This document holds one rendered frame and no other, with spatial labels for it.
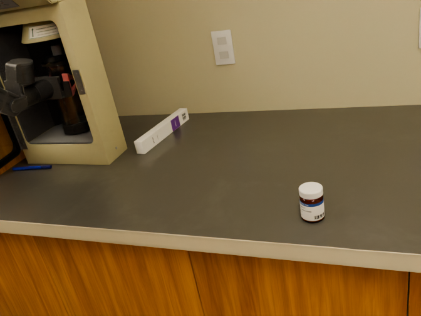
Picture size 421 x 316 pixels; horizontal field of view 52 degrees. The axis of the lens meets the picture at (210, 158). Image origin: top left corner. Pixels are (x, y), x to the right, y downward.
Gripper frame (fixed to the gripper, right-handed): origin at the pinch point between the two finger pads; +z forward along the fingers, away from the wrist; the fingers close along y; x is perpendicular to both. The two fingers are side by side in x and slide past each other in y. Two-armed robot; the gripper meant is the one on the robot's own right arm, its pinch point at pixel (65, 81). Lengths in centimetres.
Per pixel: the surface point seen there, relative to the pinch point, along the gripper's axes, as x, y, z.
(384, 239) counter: 28, -91, -35
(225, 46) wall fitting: -1, -42, 32
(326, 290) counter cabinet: 42, -80, -34
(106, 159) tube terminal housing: 22.8, -14.3, -8.2
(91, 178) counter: 25.4, -13.2, -15.9
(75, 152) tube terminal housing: 20.1, -3.7, -8.3
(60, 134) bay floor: 16.3, 5.6, -2.4
